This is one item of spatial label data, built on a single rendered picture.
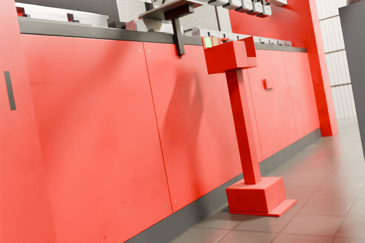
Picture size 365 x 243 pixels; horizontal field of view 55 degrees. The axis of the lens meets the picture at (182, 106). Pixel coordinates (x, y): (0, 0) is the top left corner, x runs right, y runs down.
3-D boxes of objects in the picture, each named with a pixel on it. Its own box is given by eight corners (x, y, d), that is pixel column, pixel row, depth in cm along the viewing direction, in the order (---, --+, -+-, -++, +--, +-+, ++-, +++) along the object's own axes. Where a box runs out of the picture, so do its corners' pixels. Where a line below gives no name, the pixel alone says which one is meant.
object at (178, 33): (196, 49, 160) (188, 2, 160) (171, 56, 168) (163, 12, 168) (201, 50, 163) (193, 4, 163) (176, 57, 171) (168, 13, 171)
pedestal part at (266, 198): (279, 217, 150) (274, 189, 150) (229, 213, 166) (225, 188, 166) (297, 202, 165) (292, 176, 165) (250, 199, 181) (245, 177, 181)
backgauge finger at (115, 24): (137, 21, 174) (136, 11, 174) (102, 34, 189) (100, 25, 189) (153, 23, 184) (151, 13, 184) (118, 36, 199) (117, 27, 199)
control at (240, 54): (237, 67, 154) (230, 26, 154) (207, 74, 164) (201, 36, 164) (258, 66, 170) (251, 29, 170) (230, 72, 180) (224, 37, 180)
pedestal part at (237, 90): (256, 184, 163) (235, 69, 163) (244, 184, 167) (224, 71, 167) (262, 180, 168) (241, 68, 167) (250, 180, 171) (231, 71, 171)
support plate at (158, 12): (182, -1, 153) (182, -3, 153) (138, 16, 168) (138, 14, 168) (204, 4, 167) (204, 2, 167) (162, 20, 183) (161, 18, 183)
